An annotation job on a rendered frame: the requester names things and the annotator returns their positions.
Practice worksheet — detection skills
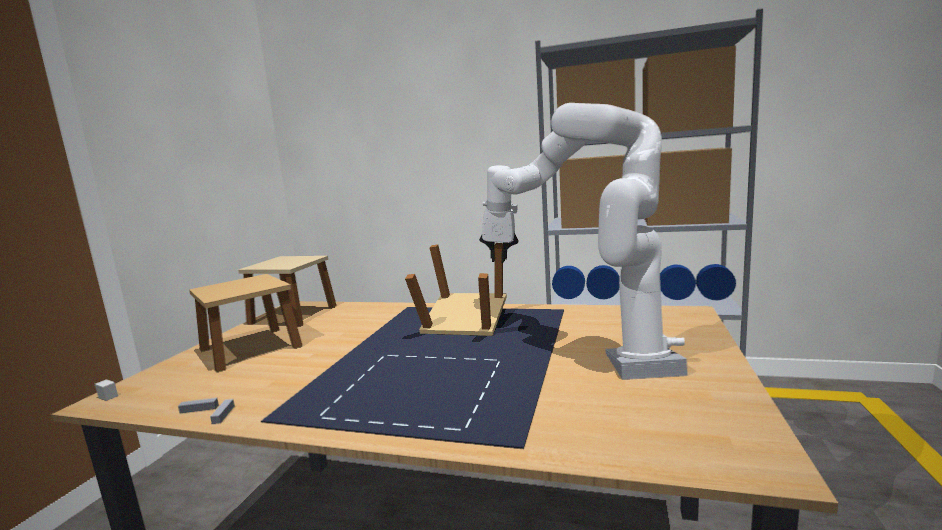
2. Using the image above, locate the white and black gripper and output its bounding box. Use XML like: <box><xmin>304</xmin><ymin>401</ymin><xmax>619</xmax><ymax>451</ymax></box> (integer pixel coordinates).
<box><xmin>479</xmin><ymin>209</ymin><xmax>519</xmax><ymax>263</ymax></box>

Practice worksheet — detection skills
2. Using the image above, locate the dark blue mat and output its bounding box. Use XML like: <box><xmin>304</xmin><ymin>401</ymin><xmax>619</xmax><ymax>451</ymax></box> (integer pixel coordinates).
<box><xmin>261</xmin><ymin>307</ymin><xmax>564</xmax><ymax>449</ymax></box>

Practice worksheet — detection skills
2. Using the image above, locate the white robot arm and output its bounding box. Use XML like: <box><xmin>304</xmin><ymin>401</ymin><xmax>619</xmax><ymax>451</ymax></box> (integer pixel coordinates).
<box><xmin>483</xmin><ymin>103</ymin><xmax>685</xmax><ymax>359</ymax></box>

